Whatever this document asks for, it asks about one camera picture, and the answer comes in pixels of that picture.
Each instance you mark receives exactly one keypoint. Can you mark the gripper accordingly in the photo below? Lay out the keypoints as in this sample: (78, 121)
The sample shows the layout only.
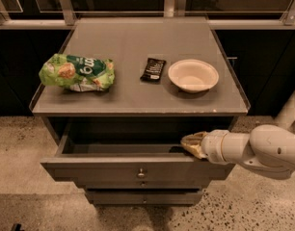
(212, 145)

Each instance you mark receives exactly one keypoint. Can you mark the grey top drawer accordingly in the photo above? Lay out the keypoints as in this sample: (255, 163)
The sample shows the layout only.
(114, 149)

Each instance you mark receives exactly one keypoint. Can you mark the grey drawer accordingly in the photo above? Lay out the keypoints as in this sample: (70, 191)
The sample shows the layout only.
(137, 184)
(154, 197)
(114, 149)

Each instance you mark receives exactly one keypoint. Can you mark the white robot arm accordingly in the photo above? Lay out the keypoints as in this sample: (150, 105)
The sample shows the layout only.
(268, 150)

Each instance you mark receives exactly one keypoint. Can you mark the top drawer metal knob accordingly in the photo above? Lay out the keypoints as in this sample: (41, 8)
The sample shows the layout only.
(141, 173)

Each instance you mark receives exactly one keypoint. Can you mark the grey drawer cabinet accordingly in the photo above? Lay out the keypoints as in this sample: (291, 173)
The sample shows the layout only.
(130, 45)

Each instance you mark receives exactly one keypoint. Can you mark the grey bottom drawer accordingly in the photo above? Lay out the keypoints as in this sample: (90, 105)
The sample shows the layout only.
(154, 197)

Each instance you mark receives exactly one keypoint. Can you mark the grey middle drawer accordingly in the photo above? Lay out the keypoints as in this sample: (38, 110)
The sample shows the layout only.
(137, 184)

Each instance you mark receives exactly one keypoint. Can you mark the white paper bowl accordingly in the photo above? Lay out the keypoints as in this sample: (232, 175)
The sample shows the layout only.
(193, 75)

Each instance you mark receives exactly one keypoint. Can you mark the black snack bar wrapper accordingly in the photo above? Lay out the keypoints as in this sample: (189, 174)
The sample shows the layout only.
(153, 70)

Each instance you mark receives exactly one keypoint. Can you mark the white pillar base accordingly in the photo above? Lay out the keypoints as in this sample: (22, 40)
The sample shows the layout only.
(286, 116)

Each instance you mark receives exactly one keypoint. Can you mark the green chip bag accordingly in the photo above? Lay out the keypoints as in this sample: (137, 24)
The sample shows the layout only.
(78, 73)

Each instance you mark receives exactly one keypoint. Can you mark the metal window railing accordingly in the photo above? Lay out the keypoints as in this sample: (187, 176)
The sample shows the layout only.
(54, 14)

